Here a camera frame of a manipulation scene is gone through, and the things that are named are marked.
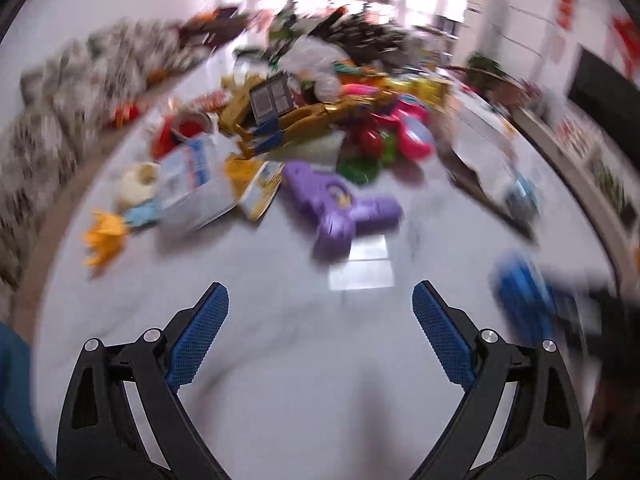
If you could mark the purple toy water gun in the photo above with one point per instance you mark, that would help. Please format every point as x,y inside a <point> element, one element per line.
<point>340,205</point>

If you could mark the open cardboard box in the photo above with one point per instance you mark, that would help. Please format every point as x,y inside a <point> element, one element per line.
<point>480,135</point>

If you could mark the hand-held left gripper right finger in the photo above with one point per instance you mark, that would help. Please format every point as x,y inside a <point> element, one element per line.
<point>445,335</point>

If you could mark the yellow package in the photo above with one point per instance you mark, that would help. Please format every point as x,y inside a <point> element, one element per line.
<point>425,90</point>

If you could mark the red bucket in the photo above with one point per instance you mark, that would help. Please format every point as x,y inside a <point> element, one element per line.
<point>167,135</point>

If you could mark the blue white container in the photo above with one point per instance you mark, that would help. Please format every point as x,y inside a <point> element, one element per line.
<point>522,197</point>

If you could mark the dark wooden side table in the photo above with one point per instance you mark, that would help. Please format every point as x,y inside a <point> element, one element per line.
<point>215,27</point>

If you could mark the green plastic toy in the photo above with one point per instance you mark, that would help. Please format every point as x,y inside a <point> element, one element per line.
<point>357,167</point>

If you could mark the blue cloth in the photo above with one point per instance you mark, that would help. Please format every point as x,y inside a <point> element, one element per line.
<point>15,390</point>

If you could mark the small orange toy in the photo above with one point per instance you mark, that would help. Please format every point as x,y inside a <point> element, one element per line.
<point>125,115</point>

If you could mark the black television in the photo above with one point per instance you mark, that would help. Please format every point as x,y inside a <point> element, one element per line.
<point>605,85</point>

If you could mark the pink plastic toy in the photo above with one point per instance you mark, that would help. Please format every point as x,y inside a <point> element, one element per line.
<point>412,130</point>

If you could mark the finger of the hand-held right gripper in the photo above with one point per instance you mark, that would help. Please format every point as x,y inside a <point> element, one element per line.
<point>525,300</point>

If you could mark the white plastic bag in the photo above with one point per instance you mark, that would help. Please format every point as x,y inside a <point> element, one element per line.
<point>310,57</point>

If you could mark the potted plant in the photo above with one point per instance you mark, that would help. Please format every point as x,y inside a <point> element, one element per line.
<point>487,70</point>

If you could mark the low television cabinet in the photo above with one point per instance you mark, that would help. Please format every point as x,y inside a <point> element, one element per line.
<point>565,155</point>

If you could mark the light blue plastic toy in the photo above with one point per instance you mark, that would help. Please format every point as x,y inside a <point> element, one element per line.
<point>142,214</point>

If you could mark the yellow plastic toy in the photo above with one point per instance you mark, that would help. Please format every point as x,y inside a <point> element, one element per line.
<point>105,237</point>

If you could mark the red wall decoration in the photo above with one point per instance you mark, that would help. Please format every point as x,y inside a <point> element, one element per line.
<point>565,2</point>
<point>625,42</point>

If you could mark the yellow snack packet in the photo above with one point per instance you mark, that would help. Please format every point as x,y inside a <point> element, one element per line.
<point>260,185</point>

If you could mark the white standing air conditioner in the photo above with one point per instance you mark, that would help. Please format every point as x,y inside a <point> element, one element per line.
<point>480,20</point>

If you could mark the patterned sofa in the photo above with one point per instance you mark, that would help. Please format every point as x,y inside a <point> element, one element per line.
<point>45,125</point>

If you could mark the red foil toy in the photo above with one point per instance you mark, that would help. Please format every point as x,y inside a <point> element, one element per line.
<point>370,137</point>

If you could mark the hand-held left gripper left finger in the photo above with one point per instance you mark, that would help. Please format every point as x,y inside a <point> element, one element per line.
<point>200,330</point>

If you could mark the clear plastic package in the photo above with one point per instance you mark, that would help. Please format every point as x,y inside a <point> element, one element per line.
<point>192,180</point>

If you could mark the dark clutter pile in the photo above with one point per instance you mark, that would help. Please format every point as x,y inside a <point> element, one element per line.
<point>370,32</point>

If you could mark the cream tape roll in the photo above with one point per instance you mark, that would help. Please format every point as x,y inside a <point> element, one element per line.
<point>137,185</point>

